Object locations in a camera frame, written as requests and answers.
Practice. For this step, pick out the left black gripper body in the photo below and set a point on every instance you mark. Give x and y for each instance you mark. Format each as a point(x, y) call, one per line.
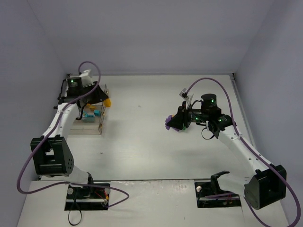
point(99, 96)

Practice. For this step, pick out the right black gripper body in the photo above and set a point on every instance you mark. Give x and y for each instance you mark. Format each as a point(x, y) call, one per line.
point(185, 117)

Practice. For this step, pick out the yellow curved lego brick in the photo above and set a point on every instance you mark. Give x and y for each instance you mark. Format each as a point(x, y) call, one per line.
point(107, 103)

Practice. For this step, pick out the teal square lego brick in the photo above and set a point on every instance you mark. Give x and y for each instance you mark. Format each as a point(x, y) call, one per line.
point(97, 113)

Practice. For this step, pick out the teal oval lego piece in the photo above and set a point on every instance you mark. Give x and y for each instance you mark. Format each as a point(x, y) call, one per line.
point(87, 117)

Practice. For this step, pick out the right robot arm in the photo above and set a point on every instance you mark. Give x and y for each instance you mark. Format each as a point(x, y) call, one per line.
point(263, 184)

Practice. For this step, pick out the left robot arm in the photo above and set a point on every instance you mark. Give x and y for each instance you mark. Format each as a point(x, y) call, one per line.
point(51, 154)

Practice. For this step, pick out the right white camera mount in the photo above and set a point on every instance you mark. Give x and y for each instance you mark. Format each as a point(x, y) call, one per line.
point(187, 99)

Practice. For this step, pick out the right base mount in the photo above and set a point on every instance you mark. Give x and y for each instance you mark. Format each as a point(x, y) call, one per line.
point(210, 195)

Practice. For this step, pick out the base mount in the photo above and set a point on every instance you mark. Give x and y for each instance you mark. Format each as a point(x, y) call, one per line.
point(210, 195)
point(86, 198)

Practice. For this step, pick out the left base mount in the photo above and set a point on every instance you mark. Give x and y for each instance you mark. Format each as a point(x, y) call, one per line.
point(86, 198)

